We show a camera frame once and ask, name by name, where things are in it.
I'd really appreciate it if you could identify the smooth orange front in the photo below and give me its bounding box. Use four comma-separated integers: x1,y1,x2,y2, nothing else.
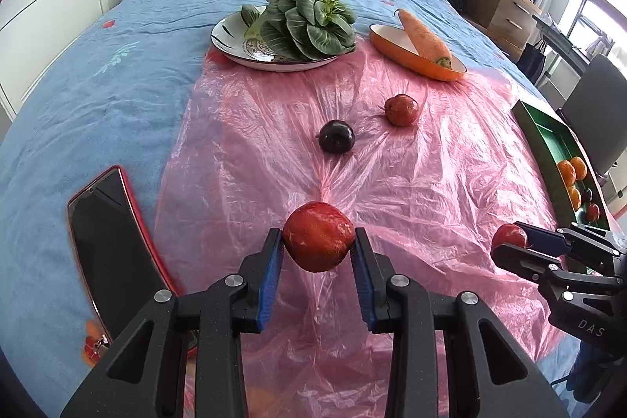
567,186,582,211

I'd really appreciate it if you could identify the large red apple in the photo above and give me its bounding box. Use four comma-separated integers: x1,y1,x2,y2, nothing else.
283,201,356,273

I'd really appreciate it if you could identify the large orange with stem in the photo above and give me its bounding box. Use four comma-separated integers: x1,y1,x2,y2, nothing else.
557,160,577,188

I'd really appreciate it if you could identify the small orange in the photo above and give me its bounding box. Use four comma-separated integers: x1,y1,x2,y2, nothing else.
570,156,588,181

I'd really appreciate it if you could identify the green rectangular tray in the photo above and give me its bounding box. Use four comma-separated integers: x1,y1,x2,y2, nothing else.
511,101,609,231

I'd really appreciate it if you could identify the dark plum in tray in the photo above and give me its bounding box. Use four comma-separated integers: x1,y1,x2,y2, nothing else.
581,189,593,204

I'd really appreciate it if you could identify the pink plastic sheet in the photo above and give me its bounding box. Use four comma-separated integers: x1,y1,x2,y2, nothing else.
151,33,570,418

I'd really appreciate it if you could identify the red cased smartphone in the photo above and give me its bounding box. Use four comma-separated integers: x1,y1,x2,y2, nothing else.
67,165,179,365

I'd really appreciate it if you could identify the dark purple plum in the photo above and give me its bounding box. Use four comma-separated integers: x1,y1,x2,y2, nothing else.
318,120,355,154

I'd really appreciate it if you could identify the dark grey chair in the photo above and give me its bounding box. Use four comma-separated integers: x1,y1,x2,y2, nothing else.
561,55,627,174

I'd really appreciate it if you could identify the small red fruit far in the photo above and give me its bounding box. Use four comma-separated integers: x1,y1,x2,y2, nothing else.
384,93,420,127

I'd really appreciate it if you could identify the dark blue tote bag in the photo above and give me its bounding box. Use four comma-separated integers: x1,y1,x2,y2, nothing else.
516,42,546,85

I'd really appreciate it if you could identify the dark desk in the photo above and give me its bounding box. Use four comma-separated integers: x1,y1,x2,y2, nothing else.
533,15,591,76

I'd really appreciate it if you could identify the orange oval dish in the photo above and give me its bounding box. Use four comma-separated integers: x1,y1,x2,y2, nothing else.
369,23,467,81

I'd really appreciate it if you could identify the wooden drawer cabinet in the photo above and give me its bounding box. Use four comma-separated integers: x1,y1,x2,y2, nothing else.
466,0,541,63

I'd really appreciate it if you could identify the orange carrot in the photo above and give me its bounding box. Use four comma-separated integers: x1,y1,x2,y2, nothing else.
397,9,453,69

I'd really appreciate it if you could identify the green leafy bok choy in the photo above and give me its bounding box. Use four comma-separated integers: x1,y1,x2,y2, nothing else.
240,0,356,63

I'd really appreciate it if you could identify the white patterned plate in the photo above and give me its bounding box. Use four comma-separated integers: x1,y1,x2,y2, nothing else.
210,9,342,72

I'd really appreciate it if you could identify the blue patterned bed cover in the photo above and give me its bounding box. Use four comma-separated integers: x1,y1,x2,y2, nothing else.
1,0,531,417

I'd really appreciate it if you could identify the black cable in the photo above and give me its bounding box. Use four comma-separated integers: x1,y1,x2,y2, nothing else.
548,357,589,392

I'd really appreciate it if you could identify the red phone charm strap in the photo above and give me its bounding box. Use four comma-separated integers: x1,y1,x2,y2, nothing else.
82,318,112,367

